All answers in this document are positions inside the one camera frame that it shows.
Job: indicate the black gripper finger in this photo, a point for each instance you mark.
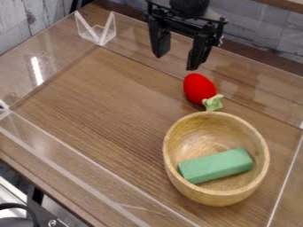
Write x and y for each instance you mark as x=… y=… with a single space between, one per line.
x=161 y=38
x=200 y=52

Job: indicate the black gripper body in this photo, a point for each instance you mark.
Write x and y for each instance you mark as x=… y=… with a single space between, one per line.
x=189 y=16

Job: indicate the red plush strawberry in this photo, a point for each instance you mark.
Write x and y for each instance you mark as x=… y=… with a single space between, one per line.
x=201 y=92

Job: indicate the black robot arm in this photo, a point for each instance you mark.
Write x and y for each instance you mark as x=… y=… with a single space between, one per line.
x=190 y=18

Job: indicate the wooden bowl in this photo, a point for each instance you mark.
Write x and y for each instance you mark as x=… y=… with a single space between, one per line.
x=206 y=133

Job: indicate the green rectangular block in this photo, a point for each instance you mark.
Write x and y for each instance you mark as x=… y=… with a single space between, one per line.
x=214 y=166

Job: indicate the clear acrylic corner bracket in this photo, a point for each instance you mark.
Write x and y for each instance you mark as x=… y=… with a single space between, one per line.
x=98 y=34

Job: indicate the clear acrylic tray wall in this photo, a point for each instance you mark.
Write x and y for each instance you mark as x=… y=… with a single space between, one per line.
x=86 y=111

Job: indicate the black table frame bracket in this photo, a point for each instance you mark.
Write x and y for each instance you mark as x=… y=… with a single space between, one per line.
x=45 y=217

